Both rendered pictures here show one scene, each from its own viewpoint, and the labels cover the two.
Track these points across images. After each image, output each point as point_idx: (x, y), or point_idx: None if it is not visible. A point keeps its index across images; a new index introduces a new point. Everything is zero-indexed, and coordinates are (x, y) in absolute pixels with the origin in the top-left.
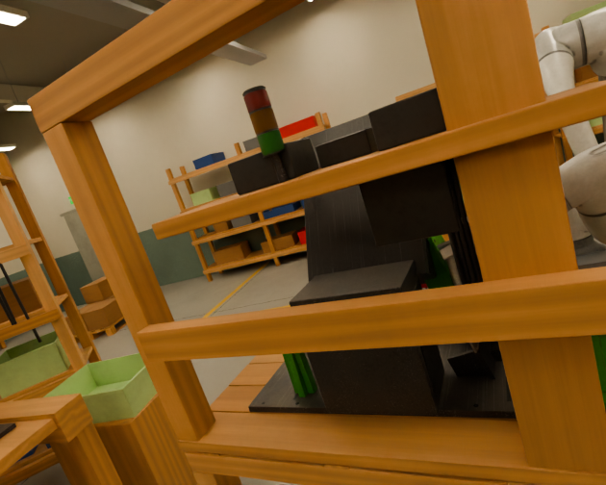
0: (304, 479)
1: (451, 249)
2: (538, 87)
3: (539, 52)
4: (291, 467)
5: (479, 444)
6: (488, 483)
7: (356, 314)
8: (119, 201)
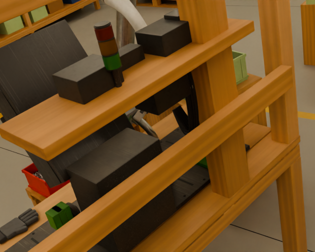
0: None
1: (140, 114)
2: (227, 23)
3: None
4: None
5: (204, 207)
6: (218, 220)
7: (183, 152)
8: None
